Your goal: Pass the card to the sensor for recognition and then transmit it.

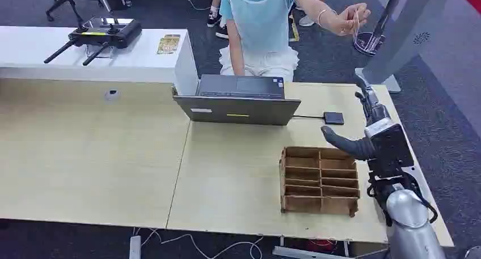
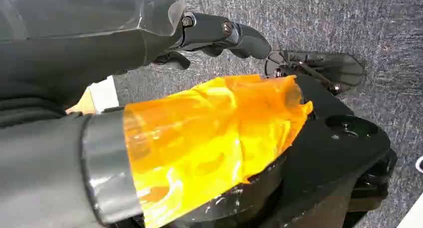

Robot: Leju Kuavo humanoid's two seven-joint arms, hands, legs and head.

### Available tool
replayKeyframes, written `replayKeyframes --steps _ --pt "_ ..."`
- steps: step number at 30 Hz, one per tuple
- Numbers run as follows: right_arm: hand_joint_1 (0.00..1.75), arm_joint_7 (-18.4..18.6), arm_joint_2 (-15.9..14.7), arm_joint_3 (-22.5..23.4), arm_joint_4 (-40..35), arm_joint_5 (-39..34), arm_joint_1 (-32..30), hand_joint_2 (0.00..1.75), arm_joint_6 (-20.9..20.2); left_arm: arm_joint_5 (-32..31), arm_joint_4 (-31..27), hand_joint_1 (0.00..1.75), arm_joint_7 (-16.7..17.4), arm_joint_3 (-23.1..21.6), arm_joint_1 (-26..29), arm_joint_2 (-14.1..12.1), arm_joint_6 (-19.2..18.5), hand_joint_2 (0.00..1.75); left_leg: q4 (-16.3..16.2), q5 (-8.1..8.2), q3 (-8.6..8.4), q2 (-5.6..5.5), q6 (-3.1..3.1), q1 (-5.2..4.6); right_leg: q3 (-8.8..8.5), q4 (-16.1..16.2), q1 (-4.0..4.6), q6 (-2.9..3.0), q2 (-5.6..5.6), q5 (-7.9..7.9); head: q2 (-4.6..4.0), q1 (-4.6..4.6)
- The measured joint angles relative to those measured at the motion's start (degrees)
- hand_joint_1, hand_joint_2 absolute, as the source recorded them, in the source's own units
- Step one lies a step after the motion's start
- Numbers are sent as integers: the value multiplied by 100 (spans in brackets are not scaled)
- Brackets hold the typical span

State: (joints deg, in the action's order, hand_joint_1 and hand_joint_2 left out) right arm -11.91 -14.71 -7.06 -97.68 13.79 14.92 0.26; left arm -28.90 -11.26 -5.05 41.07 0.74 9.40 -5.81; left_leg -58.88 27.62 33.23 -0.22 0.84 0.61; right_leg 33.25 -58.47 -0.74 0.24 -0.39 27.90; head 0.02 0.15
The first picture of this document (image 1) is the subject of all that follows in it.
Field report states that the person's left hand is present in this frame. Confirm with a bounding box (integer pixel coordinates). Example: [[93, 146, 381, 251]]
[[335, 2, 372, 37]]

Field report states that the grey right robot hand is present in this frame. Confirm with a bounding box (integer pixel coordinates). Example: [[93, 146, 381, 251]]
[[320, 73, 415, 180]]

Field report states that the person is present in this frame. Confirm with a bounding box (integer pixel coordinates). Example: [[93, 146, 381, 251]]
[[219, 0, 372, 82], [298, 0, 332, 28], [206, 0, 230, 40]]

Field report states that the grey standing kiosk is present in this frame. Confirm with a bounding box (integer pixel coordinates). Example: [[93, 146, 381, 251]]
[[355, 0, 450, 94]]

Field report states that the black usb hub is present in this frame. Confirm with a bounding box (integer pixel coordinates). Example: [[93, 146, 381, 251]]
[[323, 111, 345, 126]]

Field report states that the wooden card sorting box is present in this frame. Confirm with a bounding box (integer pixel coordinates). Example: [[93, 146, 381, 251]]
[[279, 146, 361, 218]]

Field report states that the red object under table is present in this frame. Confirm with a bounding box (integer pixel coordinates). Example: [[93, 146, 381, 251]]
[[307, 240, 339, 253]]

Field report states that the white table foot bar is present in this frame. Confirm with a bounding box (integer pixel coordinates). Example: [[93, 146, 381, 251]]
[[272, 246, 341, 259]]

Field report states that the grey laptop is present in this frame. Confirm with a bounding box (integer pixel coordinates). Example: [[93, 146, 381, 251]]
[[172, 74, 302, 126]]

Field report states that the gold printed packet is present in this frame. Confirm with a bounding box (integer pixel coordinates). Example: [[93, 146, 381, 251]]
[[156, 34, 182, 56]]

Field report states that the white counter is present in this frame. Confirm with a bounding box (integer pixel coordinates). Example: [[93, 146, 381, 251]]
[[0, 26, 200, 96]]

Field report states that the black remote controller with antennas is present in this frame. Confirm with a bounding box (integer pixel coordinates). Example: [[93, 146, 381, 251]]
[[43, 18, 143, 67]]

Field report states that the white power strip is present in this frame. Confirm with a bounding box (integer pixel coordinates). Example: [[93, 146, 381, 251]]
[[129, 235, 142, 259]]

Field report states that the black chair base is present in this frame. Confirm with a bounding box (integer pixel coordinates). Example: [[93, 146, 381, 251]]
[[45, 0, 104, 23]]

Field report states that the chrome stanchion post with base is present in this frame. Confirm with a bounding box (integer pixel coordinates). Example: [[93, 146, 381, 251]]
[[352, 0, 407, 57]]

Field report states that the wire controller stand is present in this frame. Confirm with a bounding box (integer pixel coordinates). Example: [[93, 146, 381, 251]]
[[84, 43, 114, 60]]

